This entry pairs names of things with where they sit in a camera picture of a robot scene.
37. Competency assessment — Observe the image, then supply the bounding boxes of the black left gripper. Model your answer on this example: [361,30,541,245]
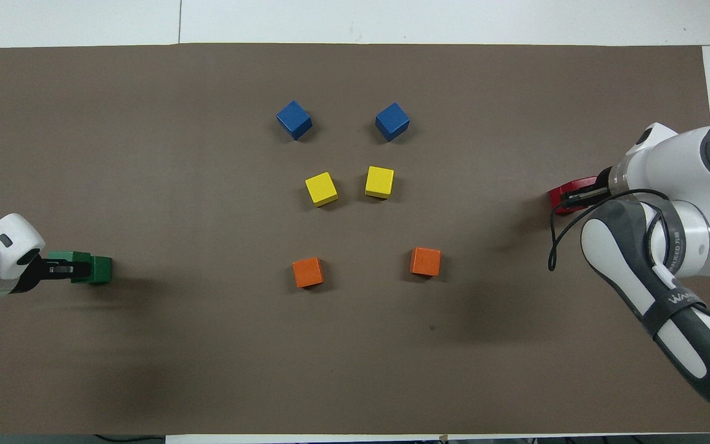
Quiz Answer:
[22,257,91,290]

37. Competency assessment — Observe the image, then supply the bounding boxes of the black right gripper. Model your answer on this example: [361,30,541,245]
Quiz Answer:
[561,168,616,211]

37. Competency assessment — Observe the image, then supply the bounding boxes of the green wooden cube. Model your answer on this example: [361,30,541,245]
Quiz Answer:
[47,251,91,267]
[87,256,113,285]

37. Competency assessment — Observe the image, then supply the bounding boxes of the orange wooden cube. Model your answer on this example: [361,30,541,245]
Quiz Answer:
[410,247,442,277]
[292,257,324,289]

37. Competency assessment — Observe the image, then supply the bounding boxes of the yellow wooden cube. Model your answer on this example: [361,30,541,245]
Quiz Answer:
[365,166,394,199]
[304,172,339,207]

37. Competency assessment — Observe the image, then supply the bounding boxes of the blue wooden cube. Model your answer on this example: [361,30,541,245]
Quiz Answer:
[276,101,313,141]
[375,102,410,142]

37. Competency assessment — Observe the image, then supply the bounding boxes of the brown table mat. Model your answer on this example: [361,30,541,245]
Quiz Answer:
[0,43,710,436]

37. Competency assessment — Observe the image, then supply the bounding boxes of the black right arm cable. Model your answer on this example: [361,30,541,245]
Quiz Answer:
[547,188,671,273]

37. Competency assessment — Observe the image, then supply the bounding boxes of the black velcro cable strap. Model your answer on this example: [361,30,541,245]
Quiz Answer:
[640,292,707,338]
[660,200,710,276]

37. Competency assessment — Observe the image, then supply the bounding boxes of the black floor cable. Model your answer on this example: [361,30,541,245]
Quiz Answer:
[93,434,166,444]

